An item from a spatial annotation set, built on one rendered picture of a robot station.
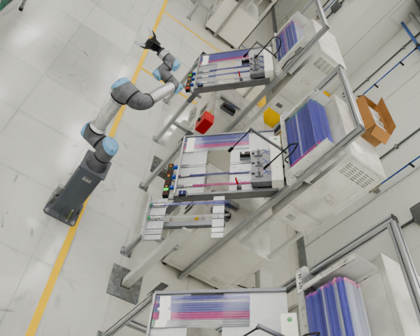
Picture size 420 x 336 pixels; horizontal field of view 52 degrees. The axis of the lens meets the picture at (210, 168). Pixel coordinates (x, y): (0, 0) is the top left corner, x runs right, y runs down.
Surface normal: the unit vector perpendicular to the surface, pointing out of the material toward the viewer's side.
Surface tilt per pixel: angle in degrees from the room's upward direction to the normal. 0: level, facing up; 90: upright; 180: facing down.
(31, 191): 0
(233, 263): 90
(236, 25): 90
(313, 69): 90
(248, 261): 90
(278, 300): 44
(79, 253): 0
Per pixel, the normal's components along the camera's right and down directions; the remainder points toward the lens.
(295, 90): -0.07, 0.64
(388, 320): -0.81, -0.48
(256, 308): -0.14, -0.76
